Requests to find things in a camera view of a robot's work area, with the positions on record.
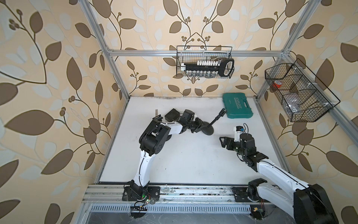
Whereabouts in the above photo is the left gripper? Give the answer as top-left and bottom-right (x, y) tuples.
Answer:
(186, 118), (208, 133)

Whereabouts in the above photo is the black round base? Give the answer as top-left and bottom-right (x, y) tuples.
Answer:
(200, 122), (214, 136)

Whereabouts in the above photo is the black mic stand rod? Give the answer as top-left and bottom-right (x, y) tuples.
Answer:
(153, 114), (163, 122)

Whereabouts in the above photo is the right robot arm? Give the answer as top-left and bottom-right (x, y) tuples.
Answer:
(219, 133), (339, 224)

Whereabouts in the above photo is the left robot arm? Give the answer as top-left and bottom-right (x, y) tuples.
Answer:
(130, 109), (211, 197)

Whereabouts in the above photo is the small black box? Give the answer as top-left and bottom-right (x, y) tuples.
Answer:
(165, 109), (180, 122)

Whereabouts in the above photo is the green tool case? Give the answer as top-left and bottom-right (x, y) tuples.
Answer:
(222, 93), (253, 119)

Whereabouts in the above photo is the socket set rack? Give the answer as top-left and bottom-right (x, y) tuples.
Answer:
(179, 58), (235, 78)

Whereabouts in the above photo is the plastic bag in basket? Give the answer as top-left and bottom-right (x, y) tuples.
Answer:
(284, 93), (301, 113)

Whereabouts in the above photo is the red item in basket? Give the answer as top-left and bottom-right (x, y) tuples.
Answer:
(272, 80), (282, 89)

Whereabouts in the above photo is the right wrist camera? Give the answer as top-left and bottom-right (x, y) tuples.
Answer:
(234, 126), (245, 142)

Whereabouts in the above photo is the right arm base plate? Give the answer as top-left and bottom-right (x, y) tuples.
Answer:
(231, 178), (267, 203)

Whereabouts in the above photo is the back wire basket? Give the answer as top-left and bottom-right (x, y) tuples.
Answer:
(176, 45), (235, 79)

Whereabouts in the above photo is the wire basket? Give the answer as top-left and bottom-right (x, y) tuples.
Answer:
(176, 45), (235, 79)
(265, 58), (341, 122)

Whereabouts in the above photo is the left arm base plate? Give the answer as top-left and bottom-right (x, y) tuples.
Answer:
(122, 186), (160, 202)

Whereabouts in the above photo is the right wire basket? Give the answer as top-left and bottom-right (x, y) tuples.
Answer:
(265, 58), (341, 122)

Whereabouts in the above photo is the aluminium frame rail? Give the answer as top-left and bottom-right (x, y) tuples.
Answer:
(81, 184), (314, 205)

